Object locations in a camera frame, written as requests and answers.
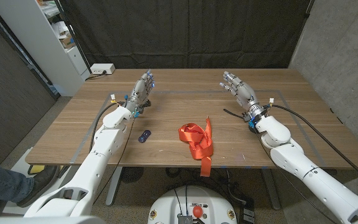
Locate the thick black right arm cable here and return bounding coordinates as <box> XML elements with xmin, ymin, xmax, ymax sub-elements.
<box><xmin>270</xmin><ymin>104</ymin><xmax>358</xmax><ymax>189</ymax></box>

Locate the white shelf cabinet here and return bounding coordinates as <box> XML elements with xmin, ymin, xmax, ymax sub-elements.
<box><xmin>0</xmin><ymin>0</ymin><xmax>91</xmax><ymax>97</ymax></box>

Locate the black round ribbed disc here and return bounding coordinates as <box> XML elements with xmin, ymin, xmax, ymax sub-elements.
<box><xmin>120</xmin><ymin>167</ymin><xmax>145</xmax><ymax>184</ymax></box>

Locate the white power box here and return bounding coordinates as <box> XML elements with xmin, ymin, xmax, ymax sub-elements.
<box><xmin>90</xmin><ymin>63</ymin><xmax>116</xmax><ymax>75</ymax></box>

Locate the black backdrop stand pole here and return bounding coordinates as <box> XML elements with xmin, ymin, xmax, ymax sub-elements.
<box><xmin>55</xmin><ymin>0</ymin><xmax>93</xmax><ymax>75</ymax></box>

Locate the person's dark shoe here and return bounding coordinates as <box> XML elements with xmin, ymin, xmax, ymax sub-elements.
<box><xmin>16</xmin><ymin>165</ymin><xmax>60</xmax><ymax>208</ymax></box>

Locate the thin black left arm wire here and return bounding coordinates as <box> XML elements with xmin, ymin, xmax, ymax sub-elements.
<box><xmin>92</xmin><ymin>117</ymin><xmax>136</xmax><ymax>205</ymax></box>

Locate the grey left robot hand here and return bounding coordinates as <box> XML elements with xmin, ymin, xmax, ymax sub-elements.
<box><xmin>124</xmin><ymin>70</ymin><xmax>155</xmax><ymax>114</ymax></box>

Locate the black floor power strip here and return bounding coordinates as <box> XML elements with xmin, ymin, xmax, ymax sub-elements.
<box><xmin>239</xmin><ymin>198</ymin><xmax>256</xmax><ymax>224</ymax></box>

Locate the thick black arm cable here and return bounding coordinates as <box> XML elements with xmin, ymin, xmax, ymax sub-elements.
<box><xmin>270</xmin><ymin>104</ymin><xmax>358</xmax><ymax>189</ymax></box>
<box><xmin>88</xmin><ymin>101</ymin><xmax>126</xmax><ymax>153</ymax></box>

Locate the grey tape outline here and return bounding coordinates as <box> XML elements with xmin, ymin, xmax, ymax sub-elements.
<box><xmin>70</xmin><ymin>90</ymin><xmax>328</xmax><ymax>167</ymax></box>

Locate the cardboard box with blue tape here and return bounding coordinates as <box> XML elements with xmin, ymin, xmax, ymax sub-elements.
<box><xmin>59</xmin><ymin>34</ymin><xmax>76</xmax><ymax>49</ymax></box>

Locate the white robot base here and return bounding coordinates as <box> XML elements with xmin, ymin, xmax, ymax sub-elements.
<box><xmin>147</xmin><ymin>185</ymin><xmax>238</xmax><ymax>224</ymax></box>

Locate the blue toy car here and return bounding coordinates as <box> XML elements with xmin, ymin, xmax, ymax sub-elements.
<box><xmin>137</xmin><ymin>129</ymin><xmax>152</xmax><ymax>144</ymax></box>

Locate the black backdrop curtain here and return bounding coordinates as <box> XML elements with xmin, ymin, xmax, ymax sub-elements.
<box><xmin>57</xmin><ymin>0</ymin><xmax>315</xmax><ymax>70</ymax></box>

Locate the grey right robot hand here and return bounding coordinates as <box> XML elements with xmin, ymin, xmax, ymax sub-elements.
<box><xmin>219</xmin><ymin>70</ymin><xmax>269</xmax><ymax>121</ymax></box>

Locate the white floor board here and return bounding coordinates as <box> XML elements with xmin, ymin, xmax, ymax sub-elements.
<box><xmin>3</xmin><ymin>147</ymin><xmax>74</xmax><ymax>215</ymax></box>

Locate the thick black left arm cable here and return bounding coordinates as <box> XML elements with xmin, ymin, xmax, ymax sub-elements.
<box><xmin>88</xmin><ymin>101</ymin><xmax>126</xmax><ymax>153</ymax></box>

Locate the orange satin ribbon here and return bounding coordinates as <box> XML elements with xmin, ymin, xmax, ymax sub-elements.
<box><xmin>178</xmin><ymin>116</ymin><xmax>214</xmax><ymax>177</ymax></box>

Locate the black power box cable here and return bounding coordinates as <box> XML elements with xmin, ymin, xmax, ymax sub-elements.
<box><xmin>85</xmin><ymin>70</ymin><xmax>108</xmax><ymax>82</ymax></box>

